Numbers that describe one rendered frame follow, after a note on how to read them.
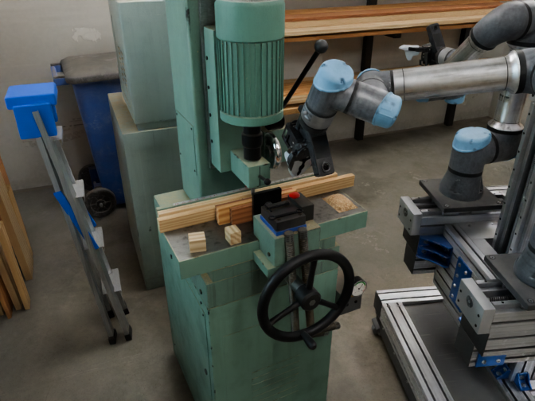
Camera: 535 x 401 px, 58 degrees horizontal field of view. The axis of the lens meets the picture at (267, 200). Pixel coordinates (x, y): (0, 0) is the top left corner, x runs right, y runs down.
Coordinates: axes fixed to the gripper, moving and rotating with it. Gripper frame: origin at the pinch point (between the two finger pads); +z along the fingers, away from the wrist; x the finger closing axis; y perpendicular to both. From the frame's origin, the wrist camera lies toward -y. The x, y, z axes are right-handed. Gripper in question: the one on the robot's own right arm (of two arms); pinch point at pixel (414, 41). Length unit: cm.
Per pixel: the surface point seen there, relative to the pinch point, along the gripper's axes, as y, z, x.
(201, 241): 15, -71, -116
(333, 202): 23, -61, -72
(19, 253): 79, 63, -194
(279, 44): -28, -61, -84
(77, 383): 101, -18, -174
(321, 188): 22, -53, -72
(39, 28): -9, 176, -155
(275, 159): 11, -46, -84
